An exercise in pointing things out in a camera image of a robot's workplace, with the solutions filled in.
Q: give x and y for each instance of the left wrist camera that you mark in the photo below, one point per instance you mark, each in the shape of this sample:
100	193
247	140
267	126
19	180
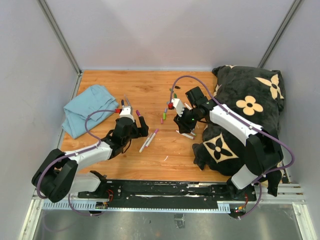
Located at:
125	112

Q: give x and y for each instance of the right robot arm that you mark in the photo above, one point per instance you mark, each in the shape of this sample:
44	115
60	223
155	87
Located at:
263	152

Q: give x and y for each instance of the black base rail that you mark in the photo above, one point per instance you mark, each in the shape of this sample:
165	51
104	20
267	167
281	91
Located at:
174	197

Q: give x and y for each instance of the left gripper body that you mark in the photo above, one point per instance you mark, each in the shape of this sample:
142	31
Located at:
134	134

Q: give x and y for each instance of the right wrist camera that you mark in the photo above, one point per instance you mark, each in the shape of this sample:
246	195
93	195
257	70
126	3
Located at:
177	104

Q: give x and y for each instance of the grey clear pen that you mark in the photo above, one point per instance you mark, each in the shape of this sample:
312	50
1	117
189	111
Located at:
127	100

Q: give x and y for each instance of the light blue cloth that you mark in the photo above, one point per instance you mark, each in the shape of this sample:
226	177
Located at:
88	109

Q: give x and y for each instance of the black floral pillow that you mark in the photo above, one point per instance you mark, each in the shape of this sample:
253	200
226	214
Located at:
256	94

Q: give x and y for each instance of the pink cap marker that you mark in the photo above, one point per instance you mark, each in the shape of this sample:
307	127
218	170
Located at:
188	136

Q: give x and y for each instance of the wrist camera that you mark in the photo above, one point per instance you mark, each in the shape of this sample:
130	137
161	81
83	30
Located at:
177	104
125	112

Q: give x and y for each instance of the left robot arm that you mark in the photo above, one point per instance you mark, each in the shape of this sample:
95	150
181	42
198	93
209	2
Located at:
58	175

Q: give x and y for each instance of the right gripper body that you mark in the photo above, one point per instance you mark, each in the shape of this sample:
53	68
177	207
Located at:
188	120

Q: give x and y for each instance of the beige cap marker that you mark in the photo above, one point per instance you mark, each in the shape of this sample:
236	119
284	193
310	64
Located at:
145	143

